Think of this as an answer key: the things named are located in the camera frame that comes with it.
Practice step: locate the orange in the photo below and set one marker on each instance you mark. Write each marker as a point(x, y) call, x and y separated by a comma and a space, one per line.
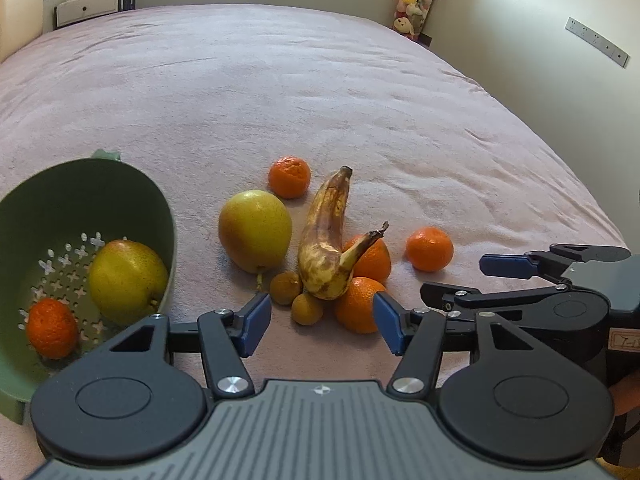
point(357, 308)
point(376, 262)

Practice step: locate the cream padded headboard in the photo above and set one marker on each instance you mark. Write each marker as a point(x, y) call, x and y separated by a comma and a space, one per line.
point(20, 15)

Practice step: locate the yellow-green pear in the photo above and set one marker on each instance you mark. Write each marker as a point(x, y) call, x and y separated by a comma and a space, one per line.
point(255, 230)
point(125, 280)

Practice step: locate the overripe spotted banana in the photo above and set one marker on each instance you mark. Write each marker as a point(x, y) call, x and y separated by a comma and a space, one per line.
point(325, 240)

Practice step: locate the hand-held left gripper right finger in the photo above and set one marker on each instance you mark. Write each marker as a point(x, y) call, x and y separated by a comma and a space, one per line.
point(387, 322)

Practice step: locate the small orange tangerine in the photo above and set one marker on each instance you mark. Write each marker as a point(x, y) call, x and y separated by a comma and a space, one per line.
point(52, 327)
point(429, 249)

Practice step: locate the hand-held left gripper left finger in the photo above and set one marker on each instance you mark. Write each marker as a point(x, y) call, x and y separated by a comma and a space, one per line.
point(255, 322)

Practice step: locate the wrinkled orange tangerine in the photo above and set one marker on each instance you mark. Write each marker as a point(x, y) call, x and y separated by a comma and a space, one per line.
point(289, 177)

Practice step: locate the white wall device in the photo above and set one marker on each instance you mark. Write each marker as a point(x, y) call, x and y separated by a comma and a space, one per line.
point(85, 7)

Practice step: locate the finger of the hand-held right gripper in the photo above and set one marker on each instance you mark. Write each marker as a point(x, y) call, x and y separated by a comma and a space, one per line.
point(505, 265)
point(450, 297)

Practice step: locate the white wall socket strip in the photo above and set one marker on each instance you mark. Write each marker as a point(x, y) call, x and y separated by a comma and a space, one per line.
point(597, 42)

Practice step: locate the green colander bowl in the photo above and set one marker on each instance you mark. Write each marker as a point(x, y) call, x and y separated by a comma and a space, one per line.
point(75, 195)

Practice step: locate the small brown round fruit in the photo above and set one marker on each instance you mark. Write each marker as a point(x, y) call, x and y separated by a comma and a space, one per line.
point(306, 309)
point(286, 288)

